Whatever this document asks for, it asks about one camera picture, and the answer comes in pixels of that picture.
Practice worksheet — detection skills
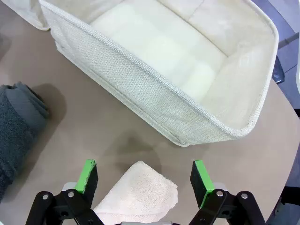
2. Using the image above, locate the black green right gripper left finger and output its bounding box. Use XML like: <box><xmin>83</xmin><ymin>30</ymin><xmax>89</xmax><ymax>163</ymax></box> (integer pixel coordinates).
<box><xmin>25</xmin><ymin>159</ymin><xmax>104</xmax><ymax>225</ymax></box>

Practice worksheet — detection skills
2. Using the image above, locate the grey towel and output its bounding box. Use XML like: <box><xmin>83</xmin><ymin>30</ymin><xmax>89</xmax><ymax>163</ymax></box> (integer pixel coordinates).
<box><xmin>0</xmin><ymin>81</ymin><xmax>50</xmax><ymax>203</ymax></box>

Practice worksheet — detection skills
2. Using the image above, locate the cream fabric storage basket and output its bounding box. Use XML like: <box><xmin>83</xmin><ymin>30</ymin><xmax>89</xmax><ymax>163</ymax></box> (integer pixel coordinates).
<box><xmin>38</xmin><ymin>0</ymin><xmax>280</xmax><ymax>148</ymax></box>
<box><xmin>13</xmin><ymin>0</ymin><xmax>51</xmax><ymax>31</ymax></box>

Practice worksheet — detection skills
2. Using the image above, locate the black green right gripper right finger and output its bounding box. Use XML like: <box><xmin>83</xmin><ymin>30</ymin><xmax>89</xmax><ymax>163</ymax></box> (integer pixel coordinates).
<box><xmin>187</xmin><ymin>160</ymin><xmax>267</xmax><ymax>225</ymax></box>

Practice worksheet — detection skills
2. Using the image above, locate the pink towel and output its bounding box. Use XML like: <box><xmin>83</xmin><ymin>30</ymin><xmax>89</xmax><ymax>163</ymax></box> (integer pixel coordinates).
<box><xmin>93</xmin><ymin>160</ymin><xmax>178</xmax><ymax>223</ymax></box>

